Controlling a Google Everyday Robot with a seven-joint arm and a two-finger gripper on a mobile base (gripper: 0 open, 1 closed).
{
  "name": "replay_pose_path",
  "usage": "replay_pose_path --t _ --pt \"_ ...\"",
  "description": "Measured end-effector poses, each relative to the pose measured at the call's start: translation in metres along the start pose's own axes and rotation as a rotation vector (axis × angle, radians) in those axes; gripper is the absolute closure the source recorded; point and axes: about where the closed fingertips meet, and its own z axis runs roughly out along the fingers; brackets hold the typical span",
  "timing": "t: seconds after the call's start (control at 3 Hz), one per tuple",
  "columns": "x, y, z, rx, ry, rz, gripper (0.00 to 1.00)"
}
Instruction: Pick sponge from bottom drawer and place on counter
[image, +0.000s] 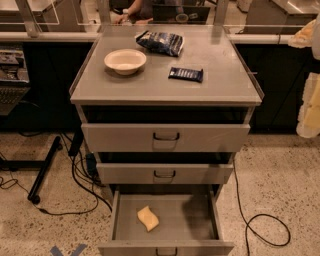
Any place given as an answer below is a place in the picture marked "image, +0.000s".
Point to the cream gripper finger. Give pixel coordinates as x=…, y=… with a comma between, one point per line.
x=303, y=38
x=309, y=114

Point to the yellow sponge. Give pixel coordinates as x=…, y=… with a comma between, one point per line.
x=148, y=218

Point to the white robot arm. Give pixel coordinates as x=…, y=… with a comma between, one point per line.
x=315, y=48

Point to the grey drawer cabinet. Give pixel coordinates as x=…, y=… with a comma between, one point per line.
x=227, y=95

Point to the grey bottom drawer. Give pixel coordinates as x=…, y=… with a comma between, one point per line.
x=187, y=226

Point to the grey drawer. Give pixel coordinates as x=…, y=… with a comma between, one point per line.
x=112, y=173
x=165, y=137
x=187, y=226

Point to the grey middle drawer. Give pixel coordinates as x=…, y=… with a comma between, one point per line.
x=112, y=173

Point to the grey top drawer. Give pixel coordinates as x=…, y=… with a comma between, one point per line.
x=165, y=137

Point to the dark blue snack bar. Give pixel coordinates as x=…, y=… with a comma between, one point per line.
x=186, y=74

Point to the blue chip bag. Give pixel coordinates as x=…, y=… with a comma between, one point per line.
x=161, y=42

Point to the person in background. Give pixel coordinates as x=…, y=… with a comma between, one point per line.
x=142, y=10

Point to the clear water bottle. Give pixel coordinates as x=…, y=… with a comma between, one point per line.
x=126, y=18

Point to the white bowl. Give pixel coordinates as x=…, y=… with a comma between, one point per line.
x=125, y=61

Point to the black power adapter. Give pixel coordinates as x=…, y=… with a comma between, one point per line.
x=91, y=164

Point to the black table leg base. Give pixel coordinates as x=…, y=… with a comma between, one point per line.
x=42, y=166

